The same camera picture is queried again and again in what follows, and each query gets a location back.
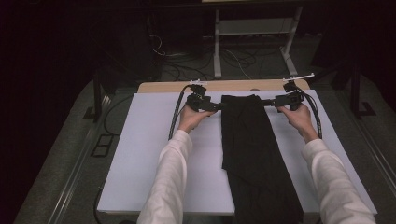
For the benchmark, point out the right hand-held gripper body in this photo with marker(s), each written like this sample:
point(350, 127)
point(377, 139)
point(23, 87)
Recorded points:
point(289, 100)

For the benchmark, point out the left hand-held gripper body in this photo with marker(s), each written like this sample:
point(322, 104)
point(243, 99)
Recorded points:
point(199, 101)

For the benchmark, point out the black pants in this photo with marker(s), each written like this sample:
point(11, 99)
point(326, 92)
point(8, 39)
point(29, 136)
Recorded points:
point(249, 140)

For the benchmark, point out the person's left hand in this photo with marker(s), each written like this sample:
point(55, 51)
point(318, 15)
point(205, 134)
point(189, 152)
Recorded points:
point(190, 119)

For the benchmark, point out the person's right hand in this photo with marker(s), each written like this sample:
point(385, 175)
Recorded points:
point(302, 123)

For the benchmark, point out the wooden table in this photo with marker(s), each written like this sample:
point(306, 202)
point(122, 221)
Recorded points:
point(243, 85)

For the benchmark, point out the white foam board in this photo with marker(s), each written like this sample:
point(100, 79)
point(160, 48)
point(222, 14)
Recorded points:
point(149, 140)

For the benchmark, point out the black metal stand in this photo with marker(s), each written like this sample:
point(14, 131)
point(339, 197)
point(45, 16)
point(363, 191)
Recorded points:
point(97, 93)
point(355, 90)

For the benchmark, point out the white metal stand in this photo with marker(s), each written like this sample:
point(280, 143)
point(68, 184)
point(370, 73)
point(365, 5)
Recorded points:
point(255, 26)

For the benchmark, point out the black floor frame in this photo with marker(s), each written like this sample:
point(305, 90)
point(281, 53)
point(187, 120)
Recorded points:
point(101, 145)

